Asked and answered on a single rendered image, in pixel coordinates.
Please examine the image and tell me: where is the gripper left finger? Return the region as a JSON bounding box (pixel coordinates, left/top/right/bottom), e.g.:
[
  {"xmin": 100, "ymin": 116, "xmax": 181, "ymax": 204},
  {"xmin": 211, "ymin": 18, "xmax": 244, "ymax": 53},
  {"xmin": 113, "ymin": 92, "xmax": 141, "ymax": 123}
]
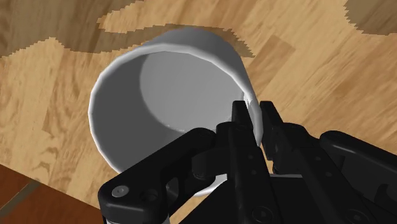
[{"xmin": 97, "ymin": 100, "xmax": 281, "ymax": 224}]

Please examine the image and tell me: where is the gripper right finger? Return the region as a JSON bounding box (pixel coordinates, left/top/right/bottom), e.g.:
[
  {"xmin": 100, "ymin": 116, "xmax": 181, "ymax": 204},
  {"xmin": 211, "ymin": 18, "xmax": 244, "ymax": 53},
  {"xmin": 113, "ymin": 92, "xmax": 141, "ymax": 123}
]
[{"xmin": 260, "ymin": 101, "xmax": 397, "ymax": 224}]

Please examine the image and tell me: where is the white cup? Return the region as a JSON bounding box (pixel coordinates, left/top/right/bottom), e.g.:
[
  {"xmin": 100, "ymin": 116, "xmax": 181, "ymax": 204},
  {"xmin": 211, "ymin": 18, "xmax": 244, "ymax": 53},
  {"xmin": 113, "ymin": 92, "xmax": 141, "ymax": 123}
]
[{"xmin": 88, "ymin": 27, "xmax": 264, "ymax": 197}]

